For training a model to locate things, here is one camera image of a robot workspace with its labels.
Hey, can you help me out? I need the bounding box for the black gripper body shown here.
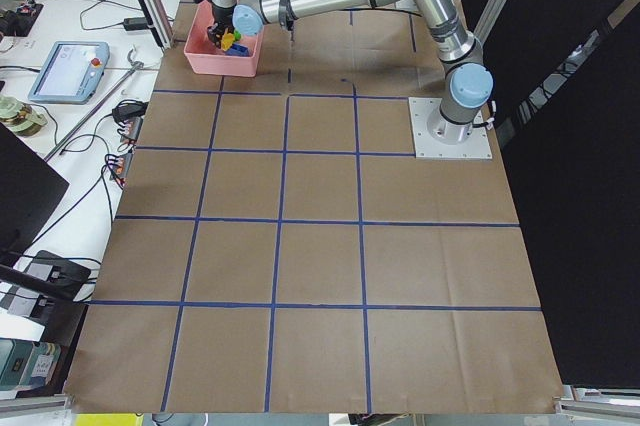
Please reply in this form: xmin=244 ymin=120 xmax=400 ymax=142
xmin=207 ymin=5 xmax=235 ymax=49

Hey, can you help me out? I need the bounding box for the yellow toy block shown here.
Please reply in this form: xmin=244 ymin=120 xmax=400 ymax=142
xmin=220 ymin=32 xmax=236 ymax=51

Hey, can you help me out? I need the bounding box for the blue toy block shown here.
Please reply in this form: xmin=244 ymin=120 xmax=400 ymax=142
xmin=225 ymin=43 xmax=251 ymax=57

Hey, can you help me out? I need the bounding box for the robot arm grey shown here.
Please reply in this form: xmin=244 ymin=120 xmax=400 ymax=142
xmin=196 ymin=0 xmax=494 ymax=145

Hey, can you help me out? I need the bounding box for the pink plastic box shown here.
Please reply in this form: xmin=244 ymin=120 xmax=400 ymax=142
xmin=184 ymin=2 xmax=264 ymax=77

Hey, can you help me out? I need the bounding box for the black power adapter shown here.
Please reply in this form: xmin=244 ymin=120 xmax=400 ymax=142
xmin=122 ymin=17 xmax=149 ymax=32

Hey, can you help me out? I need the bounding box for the metal rod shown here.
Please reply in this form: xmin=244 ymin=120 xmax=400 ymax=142
xmin=43 ymin=46 xmax=144 ymax=163

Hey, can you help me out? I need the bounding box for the blue teach pendant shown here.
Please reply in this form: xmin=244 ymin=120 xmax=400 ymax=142
xmin=28 ymin=41 xmax=110 ymax=104

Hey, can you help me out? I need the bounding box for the black monitor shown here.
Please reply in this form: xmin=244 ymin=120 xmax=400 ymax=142
xmin=0 ymin=126 xmax=69 ymax=266

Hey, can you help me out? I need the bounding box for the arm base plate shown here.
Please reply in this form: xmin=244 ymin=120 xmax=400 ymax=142
xmin=408 ymin=97 xmax=493 ymax=161

